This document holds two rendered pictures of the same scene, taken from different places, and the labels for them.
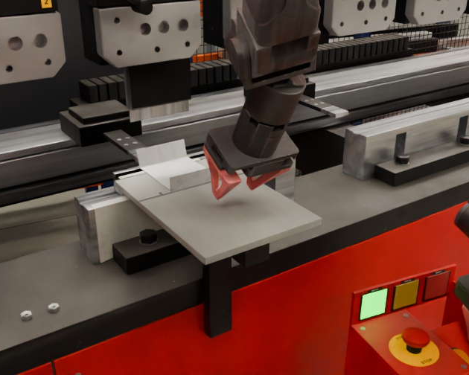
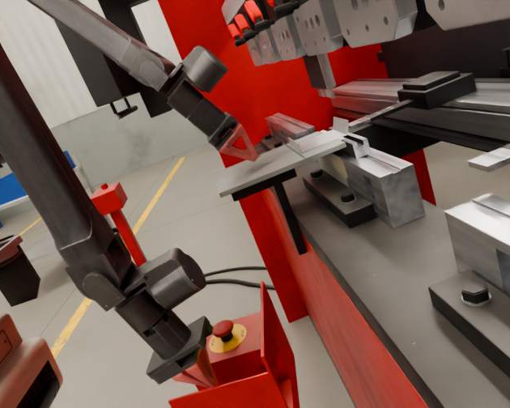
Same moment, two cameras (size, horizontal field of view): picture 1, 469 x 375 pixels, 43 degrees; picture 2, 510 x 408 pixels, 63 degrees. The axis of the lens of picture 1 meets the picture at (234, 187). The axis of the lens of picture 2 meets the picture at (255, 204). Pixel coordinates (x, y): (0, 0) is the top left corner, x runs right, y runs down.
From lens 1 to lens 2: 1.36 m
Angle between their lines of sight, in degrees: 108
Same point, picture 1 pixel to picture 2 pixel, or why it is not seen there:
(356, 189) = (427, 270)
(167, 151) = (342, 125)
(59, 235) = not seen: outside the picture
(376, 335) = (253, 320)
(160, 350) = not seen: hidden behind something
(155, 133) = (468, 113)
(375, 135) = (456, 218)
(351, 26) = (356, 35)
